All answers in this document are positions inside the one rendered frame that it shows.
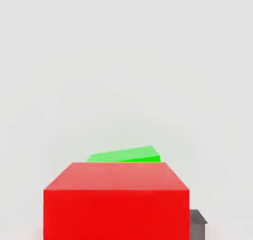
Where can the small green cube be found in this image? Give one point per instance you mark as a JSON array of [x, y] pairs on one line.
[[126, 154]]

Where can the small red cube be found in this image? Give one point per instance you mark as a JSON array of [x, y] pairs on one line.
[[116, 208]]

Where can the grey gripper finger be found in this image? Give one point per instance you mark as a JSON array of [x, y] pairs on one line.
[[196, 226]]

